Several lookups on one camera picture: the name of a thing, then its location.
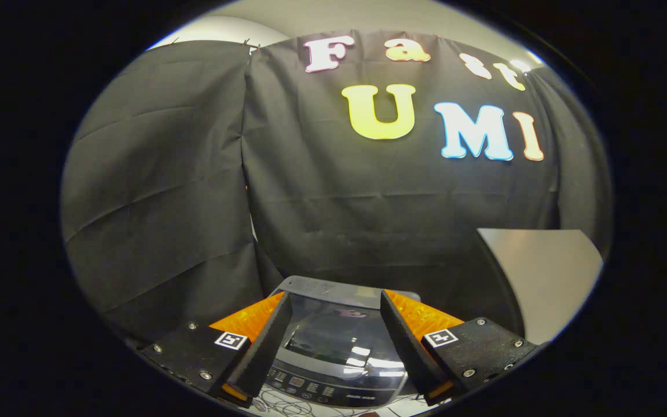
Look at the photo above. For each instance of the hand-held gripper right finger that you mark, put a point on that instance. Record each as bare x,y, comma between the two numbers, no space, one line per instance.
406,347

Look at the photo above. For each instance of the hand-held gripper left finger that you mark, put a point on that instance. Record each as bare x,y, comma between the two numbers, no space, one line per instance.
264,347

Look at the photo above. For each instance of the grey washing machine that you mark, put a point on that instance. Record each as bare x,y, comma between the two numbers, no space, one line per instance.
333,391

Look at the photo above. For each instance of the black backdrop cloth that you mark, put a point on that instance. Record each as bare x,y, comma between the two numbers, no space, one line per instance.
165,191

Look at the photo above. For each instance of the beige cabinet with dark frame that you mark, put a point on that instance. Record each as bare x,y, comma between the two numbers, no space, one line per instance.
542,278

